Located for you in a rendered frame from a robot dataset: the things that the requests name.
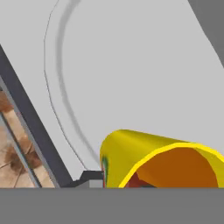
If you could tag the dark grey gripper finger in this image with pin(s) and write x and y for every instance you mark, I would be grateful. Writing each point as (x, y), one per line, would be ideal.
(93, 175)

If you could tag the yellow cup with orange inside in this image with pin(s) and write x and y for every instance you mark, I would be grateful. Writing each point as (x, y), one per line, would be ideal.
(128, 151)

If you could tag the white round microwave turntable plate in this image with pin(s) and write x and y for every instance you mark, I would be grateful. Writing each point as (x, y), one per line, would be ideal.
(140, 73)

